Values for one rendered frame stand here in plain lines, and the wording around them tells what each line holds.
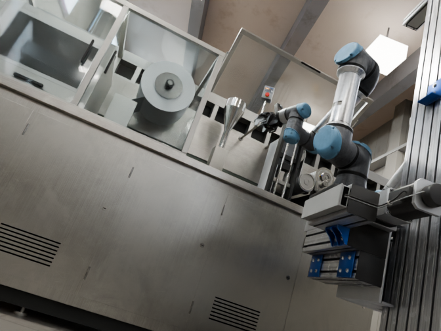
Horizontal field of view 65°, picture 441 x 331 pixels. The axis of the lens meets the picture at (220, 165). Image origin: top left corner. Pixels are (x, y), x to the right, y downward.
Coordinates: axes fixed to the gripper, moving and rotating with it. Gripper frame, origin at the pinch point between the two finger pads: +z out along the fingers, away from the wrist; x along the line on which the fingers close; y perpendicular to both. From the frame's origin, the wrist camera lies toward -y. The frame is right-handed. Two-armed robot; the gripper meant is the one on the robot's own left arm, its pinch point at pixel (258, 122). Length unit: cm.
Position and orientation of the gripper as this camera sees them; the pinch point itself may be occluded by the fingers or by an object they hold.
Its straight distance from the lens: 192.6
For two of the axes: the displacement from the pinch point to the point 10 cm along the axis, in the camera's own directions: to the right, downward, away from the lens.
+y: -4.1, 8.2, -3.9
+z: -5.7, 1.1, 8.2
